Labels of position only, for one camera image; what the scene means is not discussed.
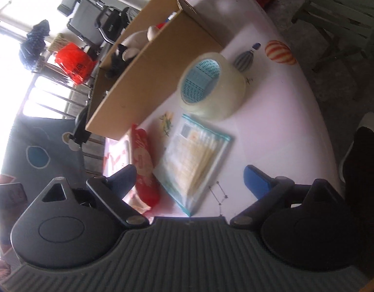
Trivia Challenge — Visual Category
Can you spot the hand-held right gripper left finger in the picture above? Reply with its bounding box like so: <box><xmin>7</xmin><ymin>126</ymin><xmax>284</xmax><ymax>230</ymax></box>
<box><xmin>30</xmin><ymin>164</ymin><xmax>151</xmax><ymax>228</ymax></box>

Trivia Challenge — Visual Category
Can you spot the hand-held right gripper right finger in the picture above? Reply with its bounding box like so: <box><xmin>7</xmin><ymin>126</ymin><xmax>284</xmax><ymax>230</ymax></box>
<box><xmin>230</xmin><ymin>164</ymin><xmax>347</xmax><ymax>228</ymax></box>

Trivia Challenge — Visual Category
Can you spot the blue blanket with circles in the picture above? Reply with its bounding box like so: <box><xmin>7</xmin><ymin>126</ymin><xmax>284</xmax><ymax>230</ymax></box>
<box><xmin>0</xmin><ymin>117</ymin><xmax>90</xmax><ymax>189</ymax></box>

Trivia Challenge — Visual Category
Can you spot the red plastic bag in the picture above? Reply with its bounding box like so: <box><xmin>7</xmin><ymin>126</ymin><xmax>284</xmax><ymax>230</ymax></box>
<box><xmin>55</xmin><ymin>43</ymin><xmax>96</xmax><ymax>84</ymax></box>

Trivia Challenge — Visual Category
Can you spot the orange wet wipes pack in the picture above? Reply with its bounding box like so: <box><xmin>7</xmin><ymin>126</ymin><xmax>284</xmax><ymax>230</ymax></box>
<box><xmin>122</xmin><ymin>124</ymin><xmax>161</xmax><ymax>209</ymax></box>

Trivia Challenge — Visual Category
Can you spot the metal window railing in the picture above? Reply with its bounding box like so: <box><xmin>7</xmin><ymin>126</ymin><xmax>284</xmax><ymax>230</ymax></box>
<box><xmin>23</xmin><ymin>76</ymin><xmax>105</xmax><ymax>165</ymax></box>

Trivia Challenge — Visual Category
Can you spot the brown cardboard box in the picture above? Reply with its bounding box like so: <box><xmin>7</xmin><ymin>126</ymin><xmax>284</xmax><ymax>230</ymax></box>
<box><xmin>85</xmin><ymin>0</ymin><xmax>225</xmax><ymax>142</ymax></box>

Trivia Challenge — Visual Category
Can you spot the black and pink plush toy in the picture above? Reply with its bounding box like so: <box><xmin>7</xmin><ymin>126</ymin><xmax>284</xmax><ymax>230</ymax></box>
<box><xmin>105</xmin><ymin>24</ymin><xmax>161</xmax><ymax>78</ymax></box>

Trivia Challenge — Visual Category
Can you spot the green wooden chair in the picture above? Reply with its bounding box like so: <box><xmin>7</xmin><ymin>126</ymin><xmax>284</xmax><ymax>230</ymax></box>
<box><xmin>292</xmin><ymin>0</ymin><xmax>374</xmax><ymax>98</ymax></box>

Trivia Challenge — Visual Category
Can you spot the dark blue hanging cloth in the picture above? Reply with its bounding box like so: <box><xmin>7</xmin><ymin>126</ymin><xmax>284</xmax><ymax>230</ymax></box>
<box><xmin>18</xmin><ymin>20</ymin><xmax>51</xmax><ymax>73</ymax></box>

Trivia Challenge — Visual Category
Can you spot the blue-edged clear pack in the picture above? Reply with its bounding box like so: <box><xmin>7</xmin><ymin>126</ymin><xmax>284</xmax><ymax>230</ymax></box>
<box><xmin>152</xmin><ymin>113</ymin><xmax>234</xmax><ymax>218</ymax></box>

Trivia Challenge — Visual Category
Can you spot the grey wheelchair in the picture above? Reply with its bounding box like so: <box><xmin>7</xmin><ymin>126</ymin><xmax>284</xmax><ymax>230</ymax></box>
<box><xmin>58</xmin><ymin>0</ymin><xmax>142</xmax><ymax>145</ymax></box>

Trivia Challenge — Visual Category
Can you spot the clear packing tape roll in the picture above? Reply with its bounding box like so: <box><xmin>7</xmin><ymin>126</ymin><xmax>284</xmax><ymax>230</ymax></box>
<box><xmin>178</xmin><ymin>52</ymin><xmax>247</xmax><ymax>119</ymax></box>

